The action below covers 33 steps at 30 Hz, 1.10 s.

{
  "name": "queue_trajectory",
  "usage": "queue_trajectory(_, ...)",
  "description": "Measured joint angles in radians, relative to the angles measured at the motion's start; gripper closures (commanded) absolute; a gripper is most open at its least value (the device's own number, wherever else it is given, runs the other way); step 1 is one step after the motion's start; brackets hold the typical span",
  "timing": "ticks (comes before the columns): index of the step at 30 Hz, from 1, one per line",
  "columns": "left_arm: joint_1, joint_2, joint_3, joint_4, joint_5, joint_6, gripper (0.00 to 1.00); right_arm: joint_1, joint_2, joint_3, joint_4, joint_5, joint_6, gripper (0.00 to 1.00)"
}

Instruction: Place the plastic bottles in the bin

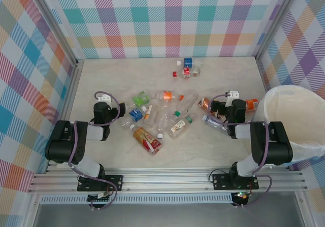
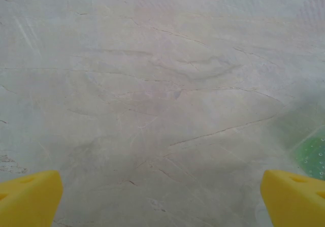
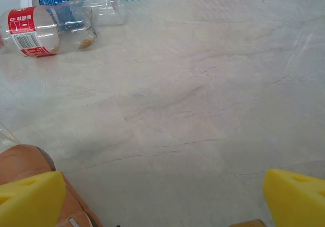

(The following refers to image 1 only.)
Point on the green label plastic bottle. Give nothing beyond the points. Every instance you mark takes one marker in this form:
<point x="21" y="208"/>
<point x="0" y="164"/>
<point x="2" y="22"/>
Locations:
<point x="141" y="99"/>

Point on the aluminium frame post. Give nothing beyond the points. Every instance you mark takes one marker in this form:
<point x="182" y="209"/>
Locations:
<point x="54" y="26"/>
<point x="275" y="21"/>

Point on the left small circuit board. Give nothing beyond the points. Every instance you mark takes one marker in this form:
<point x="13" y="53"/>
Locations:
<point x="100" y="197"/>

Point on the pale blue water bottle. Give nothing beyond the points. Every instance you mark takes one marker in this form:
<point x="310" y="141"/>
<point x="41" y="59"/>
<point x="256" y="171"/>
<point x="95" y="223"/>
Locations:
<point x="213" y="122"/>

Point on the right aluminium frame post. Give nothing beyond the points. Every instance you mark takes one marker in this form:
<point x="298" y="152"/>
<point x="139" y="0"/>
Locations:
<point x="275" y="21"/>

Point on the orange label soda bottle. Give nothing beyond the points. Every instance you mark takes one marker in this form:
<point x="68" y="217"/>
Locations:
<point x="252" y="104"/>

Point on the slim clear bottle blue label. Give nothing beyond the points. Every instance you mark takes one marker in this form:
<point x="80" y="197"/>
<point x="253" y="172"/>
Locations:
<point x="188" y="62"/>

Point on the unlabelled clear bottle white cap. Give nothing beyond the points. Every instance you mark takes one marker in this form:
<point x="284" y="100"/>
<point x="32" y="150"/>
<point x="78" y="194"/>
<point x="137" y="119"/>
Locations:
<point x="162" y="123"/>

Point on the grey metal panel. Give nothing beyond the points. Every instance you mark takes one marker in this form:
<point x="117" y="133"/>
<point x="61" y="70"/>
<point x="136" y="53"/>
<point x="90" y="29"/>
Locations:
<point x="165" y="215"/>

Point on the round white waste bin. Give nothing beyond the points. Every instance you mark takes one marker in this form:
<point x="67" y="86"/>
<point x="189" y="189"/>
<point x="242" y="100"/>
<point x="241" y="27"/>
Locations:
<point x="287" y="115"/>

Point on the left aluminium frame post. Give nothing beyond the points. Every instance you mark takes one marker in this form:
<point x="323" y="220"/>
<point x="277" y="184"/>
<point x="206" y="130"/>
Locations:
<point x="54" y="26"/>

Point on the unlabelled clear bottle green cap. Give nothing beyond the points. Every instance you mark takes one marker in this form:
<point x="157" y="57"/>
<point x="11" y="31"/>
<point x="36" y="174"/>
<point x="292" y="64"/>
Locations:
<point x="188" y="102"/>

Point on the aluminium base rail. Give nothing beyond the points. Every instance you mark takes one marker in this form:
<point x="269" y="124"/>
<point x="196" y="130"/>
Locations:
<point x="165" y="178"/>

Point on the narrow bottle orange white label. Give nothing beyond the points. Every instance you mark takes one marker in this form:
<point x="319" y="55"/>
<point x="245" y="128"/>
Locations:
<point x="150" y="115"/>

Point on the brown coffee drink bottle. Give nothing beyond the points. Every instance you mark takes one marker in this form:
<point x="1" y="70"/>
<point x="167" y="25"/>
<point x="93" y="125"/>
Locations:
<point x="203" y="103"/>

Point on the orange red label tea bottle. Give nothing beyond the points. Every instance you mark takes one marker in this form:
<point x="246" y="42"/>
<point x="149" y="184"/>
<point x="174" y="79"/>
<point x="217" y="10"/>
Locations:
<point x="146" y="138"/>

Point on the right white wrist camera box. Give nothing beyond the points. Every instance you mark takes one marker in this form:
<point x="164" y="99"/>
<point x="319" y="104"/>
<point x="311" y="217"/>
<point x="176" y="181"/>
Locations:
<point x="233" y="95"/>

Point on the orange label orange cap bottle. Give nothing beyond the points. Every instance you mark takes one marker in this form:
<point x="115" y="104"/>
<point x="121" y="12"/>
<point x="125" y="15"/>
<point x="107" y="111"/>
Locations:
<point x="167" y="95"/>

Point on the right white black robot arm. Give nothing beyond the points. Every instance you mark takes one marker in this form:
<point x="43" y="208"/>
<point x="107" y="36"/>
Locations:
<point x="271" y="145"/>

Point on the right small circuit board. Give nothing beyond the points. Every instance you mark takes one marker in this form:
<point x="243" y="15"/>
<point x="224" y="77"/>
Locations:
<point x="241" y="196"/>

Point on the translucent plastic bin liner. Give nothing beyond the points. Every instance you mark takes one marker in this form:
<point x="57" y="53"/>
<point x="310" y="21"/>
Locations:
<point x="313" y="152"/>

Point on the white label green cap bottle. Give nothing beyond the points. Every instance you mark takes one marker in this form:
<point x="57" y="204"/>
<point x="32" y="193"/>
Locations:
<point x="179" y="127"/>

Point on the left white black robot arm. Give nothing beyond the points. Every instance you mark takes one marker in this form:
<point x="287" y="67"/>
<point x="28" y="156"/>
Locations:
<point x="63" y="145"/>

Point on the small circuit board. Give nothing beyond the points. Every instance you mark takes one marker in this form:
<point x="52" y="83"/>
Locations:
<point x="100" y="197"/>
<point x="241" y="196"/>

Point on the left aluminium side rail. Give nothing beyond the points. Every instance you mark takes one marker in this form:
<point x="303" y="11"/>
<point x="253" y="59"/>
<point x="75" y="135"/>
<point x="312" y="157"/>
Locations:
<point x="66" y="115"/>

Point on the red label red cap bottle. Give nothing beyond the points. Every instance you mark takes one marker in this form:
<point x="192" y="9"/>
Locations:
<point x="186" y="72"/>

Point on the stout clear bottle blue label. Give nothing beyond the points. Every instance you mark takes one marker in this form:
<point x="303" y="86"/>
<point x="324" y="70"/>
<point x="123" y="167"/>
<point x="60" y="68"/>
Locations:
<point x="135" y="114"/>

